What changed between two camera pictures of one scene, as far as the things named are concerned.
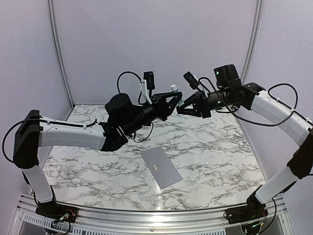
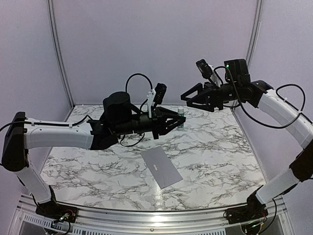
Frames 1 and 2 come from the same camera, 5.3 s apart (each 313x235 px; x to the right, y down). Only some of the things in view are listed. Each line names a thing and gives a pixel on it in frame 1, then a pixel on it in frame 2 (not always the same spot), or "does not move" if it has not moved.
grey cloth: [162, 168] does not move
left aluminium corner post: [50, 8] does not move
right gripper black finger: [190, 101] to [191, 92]
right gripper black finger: [188, 111] to [199, 103]
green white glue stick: [174, 88] to [180, 113]
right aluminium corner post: [254, 40] does not move
